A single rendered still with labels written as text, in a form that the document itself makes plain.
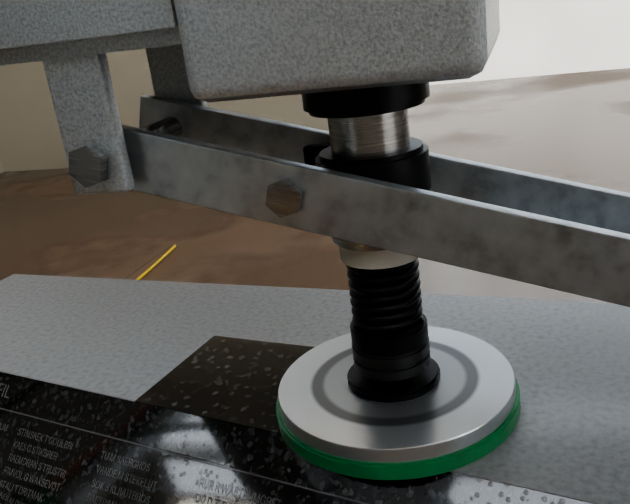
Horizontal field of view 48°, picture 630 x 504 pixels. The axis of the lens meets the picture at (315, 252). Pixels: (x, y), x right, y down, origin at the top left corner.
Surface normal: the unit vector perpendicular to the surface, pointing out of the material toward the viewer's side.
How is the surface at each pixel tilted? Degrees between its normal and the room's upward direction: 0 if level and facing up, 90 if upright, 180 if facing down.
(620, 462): 0
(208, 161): 90
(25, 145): 90
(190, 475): 45
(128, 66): 90
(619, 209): 90
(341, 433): 0
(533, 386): 0
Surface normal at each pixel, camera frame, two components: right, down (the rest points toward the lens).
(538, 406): -0.12, -0.93
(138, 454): -0.43, -0.41
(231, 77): -0.27, 0.36
